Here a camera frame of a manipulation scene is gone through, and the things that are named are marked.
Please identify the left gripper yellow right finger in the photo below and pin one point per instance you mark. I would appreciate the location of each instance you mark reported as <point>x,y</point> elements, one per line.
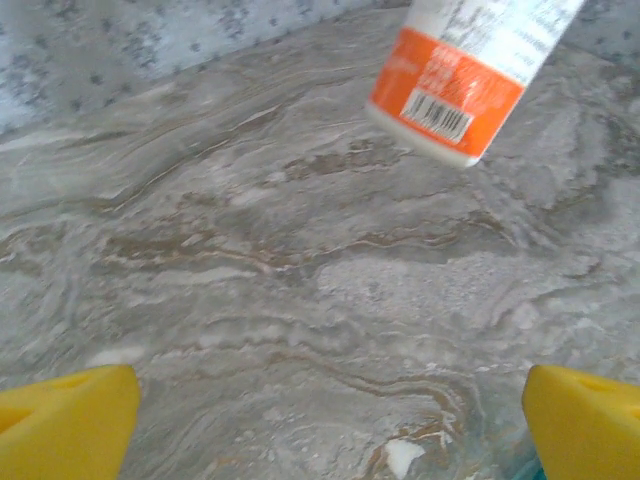
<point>590,430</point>

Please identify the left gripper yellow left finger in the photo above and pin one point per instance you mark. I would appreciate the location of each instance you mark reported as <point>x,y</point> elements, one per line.
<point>60,425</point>

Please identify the teal weekly pill organizer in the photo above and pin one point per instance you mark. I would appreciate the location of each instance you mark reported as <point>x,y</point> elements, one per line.
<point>531,472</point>

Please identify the white orange pill bottle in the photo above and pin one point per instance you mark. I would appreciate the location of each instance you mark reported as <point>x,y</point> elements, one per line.
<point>450,75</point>

